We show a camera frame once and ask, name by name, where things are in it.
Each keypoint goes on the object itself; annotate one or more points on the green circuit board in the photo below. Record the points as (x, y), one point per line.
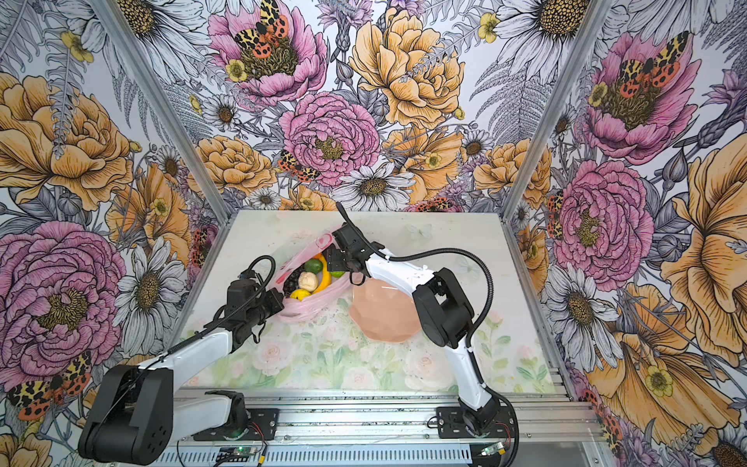
(240, 455)

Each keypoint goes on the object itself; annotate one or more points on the aluminium rail frame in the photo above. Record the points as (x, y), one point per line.
(551, 431)

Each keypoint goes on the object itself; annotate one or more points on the pink plastic bag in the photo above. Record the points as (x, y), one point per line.
(295, 311)

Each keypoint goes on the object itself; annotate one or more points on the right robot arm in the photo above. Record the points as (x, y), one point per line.
(446, 315)

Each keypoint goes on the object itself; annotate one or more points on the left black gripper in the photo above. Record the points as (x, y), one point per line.
(276, 301)

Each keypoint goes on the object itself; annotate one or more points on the green fake lime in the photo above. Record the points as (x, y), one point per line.
(314, 266)

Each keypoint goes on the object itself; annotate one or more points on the pink flower-shaped bowl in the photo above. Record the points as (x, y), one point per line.
(384, 313)

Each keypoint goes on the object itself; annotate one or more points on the aluminium corner post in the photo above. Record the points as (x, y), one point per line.
(567, 76)
(114, 23)

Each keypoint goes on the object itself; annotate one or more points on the yellow fake fruit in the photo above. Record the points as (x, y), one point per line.
(325, 280)

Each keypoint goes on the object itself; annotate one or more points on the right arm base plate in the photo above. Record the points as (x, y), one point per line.
(464, 423)

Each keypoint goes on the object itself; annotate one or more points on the beige fake garlic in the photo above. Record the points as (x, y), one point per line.
(308, 282)

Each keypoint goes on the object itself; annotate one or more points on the left aluminium corner post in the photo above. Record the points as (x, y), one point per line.
(114, 23)

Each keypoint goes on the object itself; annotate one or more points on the dark fake grapes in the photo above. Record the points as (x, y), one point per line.
(291, 283)

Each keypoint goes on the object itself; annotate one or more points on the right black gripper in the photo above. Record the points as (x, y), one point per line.
(334, 259)

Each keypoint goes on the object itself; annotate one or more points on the white vented cable duct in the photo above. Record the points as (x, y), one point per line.
(340, 455)

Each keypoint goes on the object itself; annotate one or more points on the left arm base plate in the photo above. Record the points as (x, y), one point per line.
(257, 425)

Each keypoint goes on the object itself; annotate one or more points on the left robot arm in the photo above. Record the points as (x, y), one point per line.
(135, 416)

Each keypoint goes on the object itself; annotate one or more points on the right aluminium corner post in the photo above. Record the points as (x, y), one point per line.
(567, 76)

